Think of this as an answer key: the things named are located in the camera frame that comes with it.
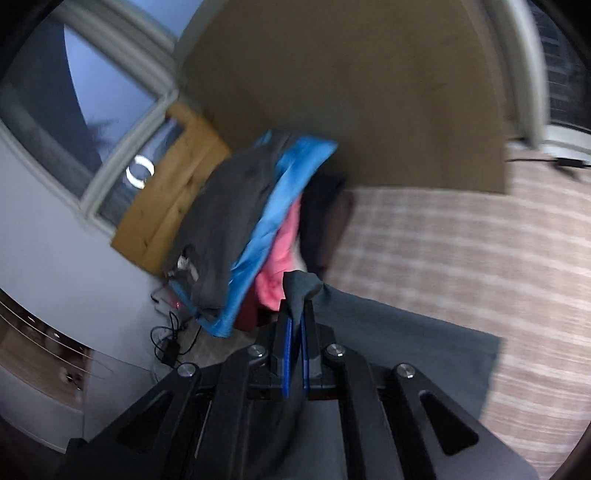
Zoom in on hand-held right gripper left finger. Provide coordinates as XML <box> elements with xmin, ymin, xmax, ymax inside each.
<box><xmin>58</xmin><ymin>299</ymin><xmax>296</xmax><ymax>480</ymax></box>

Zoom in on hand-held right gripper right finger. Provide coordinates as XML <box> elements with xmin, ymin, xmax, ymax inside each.
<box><xmin>300</xmin><ymin>300</ymin><xmax>539</xmax><ymax>480</ymax></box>

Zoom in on dark green pants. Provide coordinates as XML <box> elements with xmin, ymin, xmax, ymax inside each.
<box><xmin>249</xmin><ymin>271</ymin><xmax>504</xmax><ymax>480</ymax></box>

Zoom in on pile of colourful clothes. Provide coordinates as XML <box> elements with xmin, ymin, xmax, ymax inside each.
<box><xmin>198</xmin><ymin>131</ymin><xmax>338</xmax><ymax>337</ymax></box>

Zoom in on pink garment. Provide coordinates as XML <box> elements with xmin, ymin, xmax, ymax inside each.
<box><xmin>254</xmin><ymin>198</ymin><xmax>305</xmax><ymax>319</ymax></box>

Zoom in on dark navy garment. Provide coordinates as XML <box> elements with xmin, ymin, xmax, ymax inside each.
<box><xmin>300</xmin><ymin>173</ymin><xmax>345</xmax><ymax>278</ymax></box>

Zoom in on grey garment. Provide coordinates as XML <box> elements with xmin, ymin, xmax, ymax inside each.
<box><xmin>166</xmin><ymin>134</ymin><xmax>296</xmax><ymax>319</ymax></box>

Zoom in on plaid blanket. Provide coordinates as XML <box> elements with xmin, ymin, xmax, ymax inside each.
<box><xmin>318</xmin><ymin>138</ymin><xmax>591</xmax><ymax>476</ymax></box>

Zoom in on white low cabinet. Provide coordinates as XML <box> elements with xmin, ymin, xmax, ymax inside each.
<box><xmin>0</xmin><ymin>288</ymin><xmax>155</xmax><ymax>455</ymax></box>

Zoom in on brown wooden board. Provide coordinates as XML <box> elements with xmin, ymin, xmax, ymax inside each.
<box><xmin>180</xmin><ymin>0</ymin><xmax>509</xmax><ymax>195</ymax></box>

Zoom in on large glass window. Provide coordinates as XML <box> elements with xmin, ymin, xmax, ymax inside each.
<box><xmin>531</xmin><ymin>4</ymin><xmax>591</xmax><ymax>130</ymax></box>

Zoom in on black charger with cable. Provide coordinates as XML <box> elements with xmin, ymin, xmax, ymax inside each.
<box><xmin>150</xmin><ymin>309</ymin><xmax>204</xmax><ymax>370</ymax></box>

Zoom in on black power cable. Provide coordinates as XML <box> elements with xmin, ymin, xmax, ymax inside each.
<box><xmin>505</xmin><ymin>156</ymin><xmax>591</xmax><ymax>180</ymax></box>

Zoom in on white window frame pillar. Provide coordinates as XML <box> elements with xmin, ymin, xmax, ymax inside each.
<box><xmin>485</xmin><ymin>0</ymin><xmax>557</xmax><ymax>149</ymax></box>

